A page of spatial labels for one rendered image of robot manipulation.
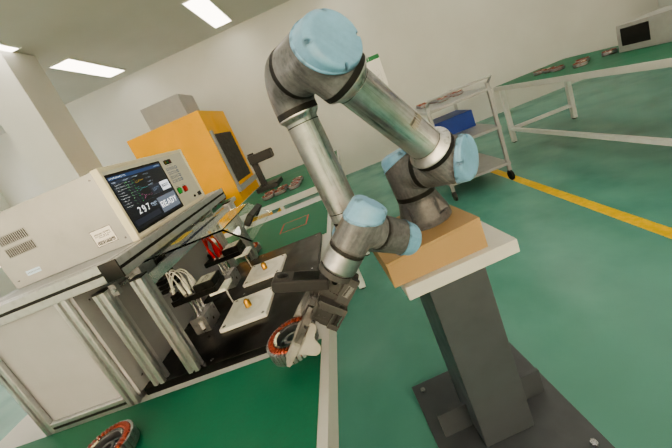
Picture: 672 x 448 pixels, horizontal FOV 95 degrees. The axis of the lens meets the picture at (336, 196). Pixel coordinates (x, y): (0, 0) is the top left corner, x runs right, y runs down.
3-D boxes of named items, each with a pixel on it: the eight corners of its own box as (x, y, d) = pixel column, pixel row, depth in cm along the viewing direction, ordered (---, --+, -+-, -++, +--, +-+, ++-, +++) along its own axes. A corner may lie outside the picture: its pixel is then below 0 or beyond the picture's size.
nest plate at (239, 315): (276, 287, 103) (275, 284, 103) (267, 316, 88) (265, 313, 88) (236, 303, 104) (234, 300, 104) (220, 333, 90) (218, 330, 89)
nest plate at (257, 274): (286, 255, 126) (285, 253, 126) (281, 274, 112) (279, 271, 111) (253, 268, 128) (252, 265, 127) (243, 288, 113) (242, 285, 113)
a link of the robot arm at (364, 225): (400, 216, 58) (366, 206, 53) (374, 264, 61) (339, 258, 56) (377, 198, 64) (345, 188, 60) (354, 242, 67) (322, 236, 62)
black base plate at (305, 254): (322, 236, 138) (320, 231, 137) (314, 336, 76) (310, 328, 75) (228, 272, 142) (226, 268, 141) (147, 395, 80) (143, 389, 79)
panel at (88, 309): (227, 267, 142) (195, 210, 135) (141, 392, 78) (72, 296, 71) (224, 268, 142) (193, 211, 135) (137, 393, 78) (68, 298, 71)
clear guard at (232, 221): (271, 212, 101) (263, 196, 100) (253, 241, 78) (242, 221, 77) (184, 247, 104) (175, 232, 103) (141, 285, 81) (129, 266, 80)
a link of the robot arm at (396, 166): (409, 183, 99) (392, 145, 96) (445, 177, 88) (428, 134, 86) (387, 201, 93) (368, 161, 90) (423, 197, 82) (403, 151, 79)
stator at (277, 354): (320, 320, 72) (313, 307, 71) (318, 357, 61) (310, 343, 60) (277, 337, 73) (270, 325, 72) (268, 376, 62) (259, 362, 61)
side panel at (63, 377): (146, 393, 81) (74, 293, 73) (139, 403, 78) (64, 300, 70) (56, 425, 83) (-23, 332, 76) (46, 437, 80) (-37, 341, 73)
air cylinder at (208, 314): (220, 314, 101) (212, 300, 100) (212, 330, 94) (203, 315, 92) (207, 319, 101) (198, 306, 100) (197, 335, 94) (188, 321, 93)
